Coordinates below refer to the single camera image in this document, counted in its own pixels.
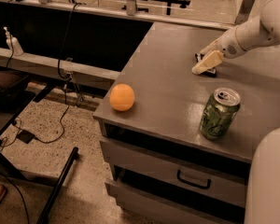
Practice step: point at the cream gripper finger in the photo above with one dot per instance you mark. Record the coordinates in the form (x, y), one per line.
(207, 61)
(209, 48)

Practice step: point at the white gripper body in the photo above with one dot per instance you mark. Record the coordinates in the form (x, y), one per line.
(228, 45)

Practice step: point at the dark blue rxbar wrapper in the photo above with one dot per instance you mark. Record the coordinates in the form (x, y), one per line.
(211, 72)

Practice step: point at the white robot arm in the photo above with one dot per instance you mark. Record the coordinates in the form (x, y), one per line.
(263, 192)

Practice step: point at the green soda can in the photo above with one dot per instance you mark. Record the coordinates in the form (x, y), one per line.
(219, 112)

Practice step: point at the orange fruit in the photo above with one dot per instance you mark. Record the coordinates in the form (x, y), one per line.
(122, 97)

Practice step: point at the grey upper drawer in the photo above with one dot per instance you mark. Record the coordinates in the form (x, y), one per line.
(226, 188)

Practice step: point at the grey drawer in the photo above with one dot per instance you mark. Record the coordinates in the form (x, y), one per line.
(152, 206)
(226, 188)

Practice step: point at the grey lower drawer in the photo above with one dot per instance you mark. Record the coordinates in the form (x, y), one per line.
(152, 206)

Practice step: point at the white spray bottle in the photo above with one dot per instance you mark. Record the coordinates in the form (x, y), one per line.
(13, 43)

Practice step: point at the black power adapter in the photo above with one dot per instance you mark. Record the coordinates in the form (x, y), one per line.
(25, 136)

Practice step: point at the dark side table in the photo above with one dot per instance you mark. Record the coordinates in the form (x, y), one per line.
(13, 99)

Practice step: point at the black chair leg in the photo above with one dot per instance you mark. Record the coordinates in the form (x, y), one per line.
(44, 216)

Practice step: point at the metal rail bracket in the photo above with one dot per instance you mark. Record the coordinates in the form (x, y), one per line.
(244, 11)

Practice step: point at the black drawer handle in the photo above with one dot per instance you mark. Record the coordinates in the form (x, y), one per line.
(194, 182)

